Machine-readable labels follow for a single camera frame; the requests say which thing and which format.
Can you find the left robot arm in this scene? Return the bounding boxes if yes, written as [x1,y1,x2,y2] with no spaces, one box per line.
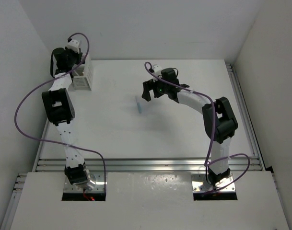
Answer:
[42,45,89,187]

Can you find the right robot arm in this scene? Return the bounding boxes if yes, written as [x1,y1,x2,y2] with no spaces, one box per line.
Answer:
[142,62,238,186]

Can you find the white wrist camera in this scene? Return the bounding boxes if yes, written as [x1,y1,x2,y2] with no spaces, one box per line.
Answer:
[66,38,81,53]
[152,64,163,78]

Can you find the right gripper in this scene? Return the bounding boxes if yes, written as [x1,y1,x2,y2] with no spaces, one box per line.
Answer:
[142,76,169,102]

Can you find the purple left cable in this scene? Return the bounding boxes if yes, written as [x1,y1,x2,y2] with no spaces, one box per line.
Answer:
[14,33,106,192]

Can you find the light blue makeup pen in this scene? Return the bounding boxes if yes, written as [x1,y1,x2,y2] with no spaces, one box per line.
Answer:
[135,95,142,114]

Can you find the white front cover board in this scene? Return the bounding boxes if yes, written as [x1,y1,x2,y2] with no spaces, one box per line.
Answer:
[11,172,288,230]

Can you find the purple cable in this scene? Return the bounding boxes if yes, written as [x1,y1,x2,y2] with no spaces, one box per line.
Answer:
[144,62,251,194]
[14,33,106,192]

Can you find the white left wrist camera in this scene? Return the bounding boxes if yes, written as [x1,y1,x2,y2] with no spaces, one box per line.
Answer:
[66,38,81,53]

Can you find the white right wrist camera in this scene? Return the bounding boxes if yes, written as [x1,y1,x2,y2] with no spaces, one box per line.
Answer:
[152,64,163,78]

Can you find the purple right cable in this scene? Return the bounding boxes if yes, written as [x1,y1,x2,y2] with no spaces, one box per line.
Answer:
[144,62,251,194]

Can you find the aluminium frame rail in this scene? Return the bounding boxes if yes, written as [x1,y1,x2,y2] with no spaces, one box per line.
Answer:
[33,63,265,172]

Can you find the white slotted organizer box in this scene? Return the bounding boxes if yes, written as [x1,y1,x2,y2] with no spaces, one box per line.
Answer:
[72,57,93,91]

